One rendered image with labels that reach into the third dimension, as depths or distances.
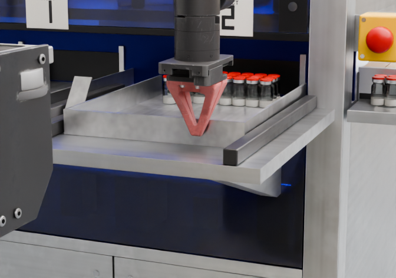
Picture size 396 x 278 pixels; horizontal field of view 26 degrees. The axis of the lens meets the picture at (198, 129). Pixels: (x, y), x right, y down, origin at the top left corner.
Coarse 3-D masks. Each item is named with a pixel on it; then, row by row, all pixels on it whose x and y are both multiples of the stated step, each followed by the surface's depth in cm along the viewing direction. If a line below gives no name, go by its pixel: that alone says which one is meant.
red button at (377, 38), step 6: (372, 30) 129; (378, 30) 128; (384, 30) 128; (372, 36) 129; (378, 36) 128; (384, 36) 128; (390, 36) 128; (366, 42) 130; (372, 42) 129; (378, 42) 128; (384, 42) 128; (390, 42) 128; (372, 48) 129; (378, 48) 129; (384, 48) 129
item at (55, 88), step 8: (120, 72) 152; (128, 72) 155; (96, 80) 144; (104, 80) 146; (112, 80) 149; (120, 80) 152; (128, 80) 155; (56, 88) 155; (64, 88) 134; (96, 88) 144; (56, 96) 132; (64, 96) 134
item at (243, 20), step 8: (240, 0) 139; (248, 0) 138; (240, 8) 139; (248, 8) 138; (240, 16) 139; (248, 16) 139; (232, 24) 140; (240, 24) 139; (248, 24) 139; (224, 32) 141; (232, 32) 140; (240, 32) 140; (248, 32) 139
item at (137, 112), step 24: (120, 96) 134; (144, 96) 142; (288, 96) 129; (72, 120) 117; (96, 120) 116; (120, 120) 115; (144, 120) 114; (168, 120) 112; (216, 120) 110; (240, 120) 127; (264, 120) 117; (192, 144) 112; (216, 144) 111
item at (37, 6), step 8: (32, 0) 152; (40, 0) 152; (48, 0) 151; (56, 0) 151; (64, 0) 150; (32, 8) 153; (40, 8) 152; (48, 8) 152; (56, 8) 151; (64, 8) 150; (32, 16) 153; (40, 16) 152; (48, 16) 152; (56, 16) 151; (64, 16) 151; (32, 24) 153; (40, 24) 153; (48, 24) 152; (56, 24) 152; (64, 24) 151
